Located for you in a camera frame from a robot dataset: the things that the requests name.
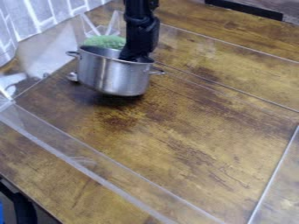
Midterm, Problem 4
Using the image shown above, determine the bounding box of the green bumpy toy vegetable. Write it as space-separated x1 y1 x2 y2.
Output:
83 35 127 50

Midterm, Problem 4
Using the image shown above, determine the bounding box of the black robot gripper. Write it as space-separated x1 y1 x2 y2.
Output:
119 0 161 61

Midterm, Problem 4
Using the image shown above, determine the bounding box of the grey white patterned curtain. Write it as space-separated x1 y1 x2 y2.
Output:
0 0 114 67

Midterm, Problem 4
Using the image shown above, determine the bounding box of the clear acrylic barrier panel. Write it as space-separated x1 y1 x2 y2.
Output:
0 10 227 224

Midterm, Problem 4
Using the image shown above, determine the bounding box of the stainless steel pot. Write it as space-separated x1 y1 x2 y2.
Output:
66 45 165 97

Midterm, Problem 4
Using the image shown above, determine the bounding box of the black bar at back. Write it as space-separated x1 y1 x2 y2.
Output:
205 0 285 21

